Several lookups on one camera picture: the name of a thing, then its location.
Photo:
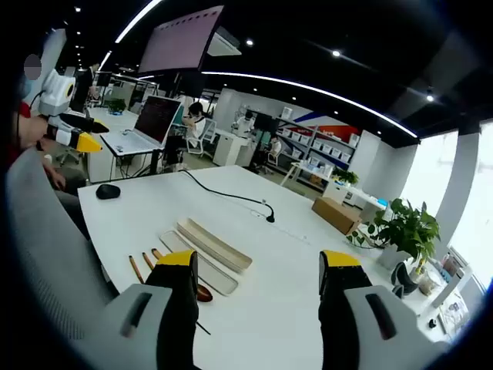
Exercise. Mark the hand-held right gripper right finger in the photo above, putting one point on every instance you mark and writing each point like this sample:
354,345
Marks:
341,297

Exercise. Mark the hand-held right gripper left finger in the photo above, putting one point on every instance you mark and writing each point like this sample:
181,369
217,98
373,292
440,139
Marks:
175,293

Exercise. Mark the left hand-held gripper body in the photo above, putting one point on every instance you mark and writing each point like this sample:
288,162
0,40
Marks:
56,94

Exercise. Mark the wooden spoon utensil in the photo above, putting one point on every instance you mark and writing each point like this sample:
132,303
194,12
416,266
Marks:
205,293

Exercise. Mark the beige cutlery case lid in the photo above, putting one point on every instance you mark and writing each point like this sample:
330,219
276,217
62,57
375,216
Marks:
181,243

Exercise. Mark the beige cutlery case base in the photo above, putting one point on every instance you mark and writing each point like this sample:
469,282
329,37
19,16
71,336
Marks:
217,244

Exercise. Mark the white laptop desk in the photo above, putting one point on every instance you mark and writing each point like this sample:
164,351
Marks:
98,162

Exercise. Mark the green plant on desk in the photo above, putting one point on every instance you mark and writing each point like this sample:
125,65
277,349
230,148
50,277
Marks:
116,105

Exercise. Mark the black computer mouse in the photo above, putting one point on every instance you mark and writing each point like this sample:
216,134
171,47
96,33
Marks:
108,191

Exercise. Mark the black headset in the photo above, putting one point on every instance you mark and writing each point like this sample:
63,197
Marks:
402,279

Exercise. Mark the white laptop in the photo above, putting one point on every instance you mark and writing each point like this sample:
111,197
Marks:
156,119

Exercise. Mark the brown cardboard box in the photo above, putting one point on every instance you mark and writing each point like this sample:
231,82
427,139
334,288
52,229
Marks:
337,214

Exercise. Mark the glass jar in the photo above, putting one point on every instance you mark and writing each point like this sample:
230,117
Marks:
428,283

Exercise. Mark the green potted plant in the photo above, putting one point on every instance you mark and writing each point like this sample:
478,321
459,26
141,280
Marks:
408,231

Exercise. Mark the grey mesh office chair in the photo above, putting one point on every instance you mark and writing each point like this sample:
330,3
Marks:
42,231

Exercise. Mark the white upright board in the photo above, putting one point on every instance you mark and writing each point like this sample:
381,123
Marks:
452,287

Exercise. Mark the white office chair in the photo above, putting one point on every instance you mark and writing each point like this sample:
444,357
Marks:
206,135

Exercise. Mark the small green plant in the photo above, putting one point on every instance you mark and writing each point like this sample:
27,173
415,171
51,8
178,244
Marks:
346,176

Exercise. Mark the large hanging display screen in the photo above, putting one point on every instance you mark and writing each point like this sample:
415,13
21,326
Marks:
177,42

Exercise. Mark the white cabinet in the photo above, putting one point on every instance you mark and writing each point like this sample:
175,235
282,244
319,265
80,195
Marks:
231,150

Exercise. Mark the storage shelf with white bins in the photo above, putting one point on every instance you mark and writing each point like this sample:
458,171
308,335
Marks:
323,146

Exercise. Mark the ceiling air conditioner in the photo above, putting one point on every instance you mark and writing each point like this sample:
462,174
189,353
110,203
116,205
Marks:
225,42

